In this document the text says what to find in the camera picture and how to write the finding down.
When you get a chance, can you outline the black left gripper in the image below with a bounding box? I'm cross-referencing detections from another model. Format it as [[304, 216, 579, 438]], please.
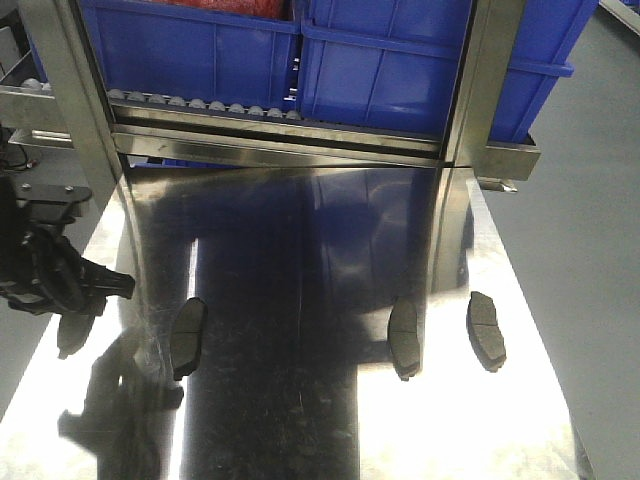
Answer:
[[1, 174, 135, 316]]

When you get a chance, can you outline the stainless steel rack frame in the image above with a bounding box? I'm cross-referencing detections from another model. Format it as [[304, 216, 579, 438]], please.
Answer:
[[1, 1, 540, 205]]

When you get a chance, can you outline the brake pad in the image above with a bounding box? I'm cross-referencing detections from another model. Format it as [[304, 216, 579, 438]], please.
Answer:
[[387, 297, 421, 381], [466, 291, 507, 373], [57, 313, 95, 360], [170, 297, 208, 381]]

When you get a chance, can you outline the blue plastic crate left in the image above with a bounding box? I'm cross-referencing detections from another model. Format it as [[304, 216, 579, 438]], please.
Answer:
[[80, 1, 300, 110]]

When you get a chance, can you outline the large blue plastic crate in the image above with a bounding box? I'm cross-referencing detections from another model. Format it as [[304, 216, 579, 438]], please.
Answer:
[[298, 1, 597, 143]]

